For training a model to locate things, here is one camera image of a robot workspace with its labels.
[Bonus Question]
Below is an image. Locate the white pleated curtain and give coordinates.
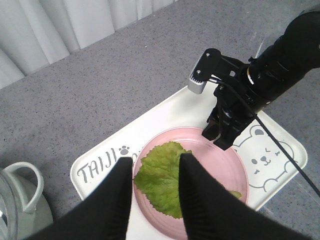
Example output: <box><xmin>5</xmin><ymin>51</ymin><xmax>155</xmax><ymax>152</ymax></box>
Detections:
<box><xmin>0</xmin><ymin>0</ymin><xmax>171</xmax><ymax>88</ymax></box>

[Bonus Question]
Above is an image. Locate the green lettuce leaf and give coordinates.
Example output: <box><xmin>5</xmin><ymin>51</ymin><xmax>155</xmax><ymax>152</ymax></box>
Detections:
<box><xmin>133</xmin><ymin>141</ymin><xmax>243</xmax><ymax>220</ymax></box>

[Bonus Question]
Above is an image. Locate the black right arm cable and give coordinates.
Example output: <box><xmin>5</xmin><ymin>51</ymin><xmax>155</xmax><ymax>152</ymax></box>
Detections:
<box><xmin>208</xmin><ymin>77</ymin><xmax>320</xmax><ymax>197</ymax></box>

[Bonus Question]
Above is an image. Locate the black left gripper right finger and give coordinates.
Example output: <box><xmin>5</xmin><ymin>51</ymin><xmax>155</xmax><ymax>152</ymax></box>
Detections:
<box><xmin>178</xmin><ymin>153</ymin><xmax>308</xmax><ymax>240</ymax></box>

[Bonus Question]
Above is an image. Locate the pink round plate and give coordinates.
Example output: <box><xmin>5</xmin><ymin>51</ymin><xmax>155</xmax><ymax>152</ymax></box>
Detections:
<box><xmin>127</xmin><ymin>126</ymin><xmax>249</xmax><ymax>240</ymax></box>

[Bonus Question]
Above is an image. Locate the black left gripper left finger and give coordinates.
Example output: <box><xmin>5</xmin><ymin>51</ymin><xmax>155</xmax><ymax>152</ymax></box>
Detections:
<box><xmin>29</xmin><ymin>157</ymin><xmax>133</xmax><ymax>240</ymax></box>

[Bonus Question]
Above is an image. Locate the pale green electric pot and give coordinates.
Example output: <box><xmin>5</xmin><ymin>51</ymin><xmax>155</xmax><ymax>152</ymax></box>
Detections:
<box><xmin>0</xmin><ymin>161</ymin><xmax>53</xmax><ymax>240</ymax></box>

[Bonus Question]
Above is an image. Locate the cream bear serving tray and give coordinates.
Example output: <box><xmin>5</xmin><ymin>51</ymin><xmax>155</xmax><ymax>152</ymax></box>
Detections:
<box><xmin>70</xmin><ymin>83</ymin><xmax>308</xmax><ymax>210</ymax></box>

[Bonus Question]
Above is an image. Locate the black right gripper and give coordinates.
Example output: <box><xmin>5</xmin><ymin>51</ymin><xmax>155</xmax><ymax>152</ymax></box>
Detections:
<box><xmin>201</xmin><ymin>48</ymin><xmax>254</xmax><ymax>151</ymax></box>

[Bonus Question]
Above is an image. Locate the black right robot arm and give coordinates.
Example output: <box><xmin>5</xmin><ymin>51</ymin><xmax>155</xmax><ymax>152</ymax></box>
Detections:
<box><xmin>198</xmin><ymin>6</ymin><xmax>320</xmax><ymax>150</ymax></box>

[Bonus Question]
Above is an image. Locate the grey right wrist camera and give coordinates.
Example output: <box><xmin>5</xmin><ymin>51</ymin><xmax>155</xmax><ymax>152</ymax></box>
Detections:
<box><xmin>187</xmin><ymin>53</ymin><xmax>211</xmax><ymax>95</ymax></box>

